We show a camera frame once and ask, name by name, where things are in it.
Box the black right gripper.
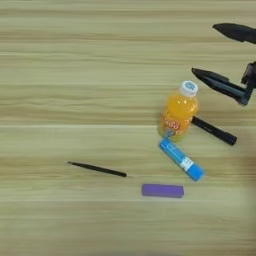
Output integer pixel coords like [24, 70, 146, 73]
[191, 22, 256, 107]

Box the blue glue stick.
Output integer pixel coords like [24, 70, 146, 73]
[158, 137, 206, 183]

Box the thin black stick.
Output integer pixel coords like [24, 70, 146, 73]
[67, 160, 128, 178]

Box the black marker pen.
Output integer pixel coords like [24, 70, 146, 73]
[191, 115, 239, 147]

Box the purple rectangular eraser block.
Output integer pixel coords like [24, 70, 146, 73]
[141, 183, 185, 199]

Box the orange juice bottle white cap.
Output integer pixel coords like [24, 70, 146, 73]
[157, 80, 200, 143]

